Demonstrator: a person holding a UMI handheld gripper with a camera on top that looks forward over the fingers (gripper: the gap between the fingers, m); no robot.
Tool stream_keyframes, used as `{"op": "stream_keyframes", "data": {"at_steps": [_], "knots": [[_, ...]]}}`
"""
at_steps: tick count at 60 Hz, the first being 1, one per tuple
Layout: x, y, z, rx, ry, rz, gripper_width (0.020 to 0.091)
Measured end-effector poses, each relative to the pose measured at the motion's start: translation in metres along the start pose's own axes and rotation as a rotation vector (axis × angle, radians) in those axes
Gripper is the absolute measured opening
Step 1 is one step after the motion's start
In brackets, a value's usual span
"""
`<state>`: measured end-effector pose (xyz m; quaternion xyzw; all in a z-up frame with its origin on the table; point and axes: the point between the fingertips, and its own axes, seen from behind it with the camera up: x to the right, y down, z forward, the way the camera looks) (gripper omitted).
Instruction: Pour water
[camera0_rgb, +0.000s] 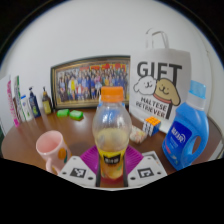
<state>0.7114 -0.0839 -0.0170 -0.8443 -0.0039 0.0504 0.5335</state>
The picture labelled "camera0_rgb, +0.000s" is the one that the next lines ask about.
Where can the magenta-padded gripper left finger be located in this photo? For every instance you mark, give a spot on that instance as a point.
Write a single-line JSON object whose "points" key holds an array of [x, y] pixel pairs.
{"points": [[78, 171]]}

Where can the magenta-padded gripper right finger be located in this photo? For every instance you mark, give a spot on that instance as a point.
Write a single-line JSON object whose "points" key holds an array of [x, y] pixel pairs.
{"points": [[146, 171]]}

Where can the orange-capped juice bottle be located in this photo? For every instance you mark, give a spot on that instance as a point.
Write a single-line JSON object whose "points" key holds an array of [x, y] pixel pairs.
{"points": [[111, 133]]}

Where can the pink mug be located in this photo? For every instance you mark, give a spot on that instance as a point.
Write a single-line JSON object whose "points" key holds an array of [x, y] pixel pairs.
{"points": [[50, 146]]}

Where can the small patterned snack packet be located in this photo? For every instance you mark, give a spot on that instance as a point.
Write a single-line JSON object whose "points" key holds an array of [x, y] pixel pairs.
{"points": [[138, 134]]}

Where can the colourful puzzle cube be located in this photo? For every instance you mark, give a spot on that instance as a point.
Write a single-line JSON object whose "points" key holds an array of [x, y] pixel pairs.
{"points": [[151, 126]]}

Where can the blue detergent bottle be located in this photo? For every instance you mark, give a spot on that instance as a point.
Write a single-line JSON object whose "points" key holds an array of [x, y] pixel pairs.
{"points": [[186, 133]]}

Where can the small green block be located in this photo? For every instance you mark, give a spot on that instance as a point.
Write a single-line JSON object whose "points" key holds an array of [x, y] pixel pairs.
{"points": [[63, 113], [76, 115]]}

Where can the amber pump bottle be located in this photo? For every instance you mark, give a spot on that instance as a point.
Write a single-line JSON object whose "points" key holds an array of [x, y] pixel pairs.
{"points": [[47, 105]]}

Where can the dark blue pump bottle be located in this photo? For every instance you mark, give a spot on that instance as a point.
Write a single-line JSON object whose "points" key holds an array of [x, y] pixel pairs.
{"points": [[34, 106]]}

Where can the white lotion bottle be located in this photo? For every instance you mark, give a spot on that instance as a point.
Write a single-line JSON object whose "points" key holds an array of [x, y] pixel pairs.
{"points": [[26, 110]]}

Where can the framed group photo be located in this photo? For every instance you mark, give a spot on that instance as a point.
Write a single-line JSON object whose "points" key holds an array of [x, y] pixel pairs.
{"points": [[86, 83]]}

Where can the white printed paper bag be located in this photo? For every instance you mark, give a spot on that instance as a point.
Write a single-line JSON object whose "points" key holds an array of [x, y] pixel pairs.
{"points": [[160, 83]]}

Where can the tall pink-white box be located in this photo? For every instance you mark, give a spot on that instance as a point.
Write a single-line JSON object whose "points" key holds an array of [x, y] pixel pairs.
{"points": [[12, 106]]}

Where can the tall green-white box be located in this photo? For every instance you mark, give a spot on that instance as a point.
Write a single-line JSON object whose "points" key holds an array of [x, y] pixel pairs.
{"points": [[18, 100]]}

